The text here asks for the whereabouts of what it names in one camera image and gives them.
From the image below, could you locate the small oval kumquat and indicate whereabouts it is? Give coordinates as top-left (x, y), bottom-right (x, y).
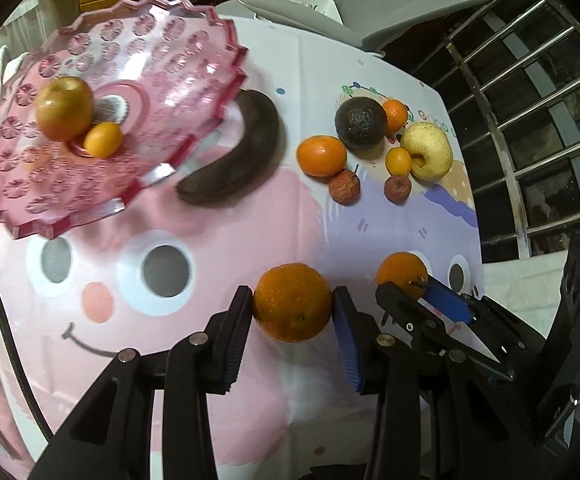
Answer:
top-left (386, 146), bottom-right (413, 177)
top-left (82, 122), bottom-right (123, 158)

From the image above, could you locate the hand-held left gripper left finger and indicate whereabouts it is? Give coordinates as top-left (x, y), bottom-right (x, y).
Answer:
top-left (27, 285), bottom-right (255, 480)

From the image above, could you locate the shrivelled red crabapple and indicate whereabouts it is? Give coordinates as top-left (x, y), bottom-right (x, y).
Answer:
top-left (384, 174), bottom-right (412, 205)
top-left (328, 169), bottom-right (361, 206)

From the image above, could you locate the large bumpy orange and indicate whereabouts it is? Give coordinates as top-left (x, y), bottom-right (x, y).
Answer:
top-left (253, 262), bottom-right (334, 344)

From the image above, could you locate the yellow pear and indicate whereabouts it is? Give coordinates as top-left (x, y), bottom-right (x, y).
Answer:
top-left (401, 121), bottom-right (454, 182)

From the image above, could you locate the yellow-brown apple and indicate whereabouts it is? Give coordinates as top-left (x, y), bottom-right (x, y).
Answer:
top-left (36, 76), bottom-right (94, 142)

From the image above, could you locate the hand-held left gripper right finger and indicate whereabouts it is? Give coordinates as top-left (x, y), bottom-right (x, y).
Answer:
top-left (333, 285), bottom-right (551, 480)

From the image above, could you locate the metal window grille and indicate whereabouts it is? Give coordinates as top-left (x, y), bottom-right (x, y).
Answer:
top-left (385, 0), bottom-right (580, 266)

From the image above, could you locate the overripe dark banana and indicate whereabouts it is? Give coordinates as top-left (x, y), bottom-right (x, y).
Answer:
top-left (175, 89), bottom-right (285, 207)

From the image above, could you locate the dark brown avocado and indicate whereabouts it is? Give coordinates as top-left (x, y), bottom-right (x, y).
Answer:
top-left (335, 97), bottom-right (388, 152)

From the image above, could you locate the small tangerine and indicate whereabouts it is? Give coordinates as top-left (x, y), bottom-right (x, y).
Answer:
top-left (382, 99), bottom-right (411, 133)

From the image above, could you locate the black cable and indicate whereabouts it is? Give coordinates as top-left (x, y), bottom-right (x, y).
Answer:
top-left (0, 249), bottom-right (55, 448)

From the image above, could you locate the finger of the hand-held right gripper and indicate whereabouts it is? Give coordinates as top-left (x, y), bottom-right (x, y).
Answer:
top-left (376, 282), bottom-right (516, 381)
top-left (427, 275), bottom-right (546, 381)

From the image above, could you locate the white textured cloth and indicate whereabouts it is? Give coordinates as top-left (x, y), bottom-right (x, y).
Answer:
top-left (482, 252), bottom-right (571, 331)

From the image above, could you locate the orange with brown stem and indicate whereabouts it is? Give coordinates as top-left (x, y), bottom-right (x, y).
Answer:
top-left (376, 251), bottom-right (429, 302)

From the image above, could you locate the smooth medium orange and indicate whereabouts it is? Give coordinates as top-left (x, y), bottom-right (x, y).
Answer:
top-left (297, 135), bottom-right (348, 178)

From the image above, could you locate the pink plastic fruit tray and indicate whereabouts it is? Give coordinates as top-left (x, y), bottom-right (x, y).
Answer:
top-left (0, 0), bottom-right (249, 240)

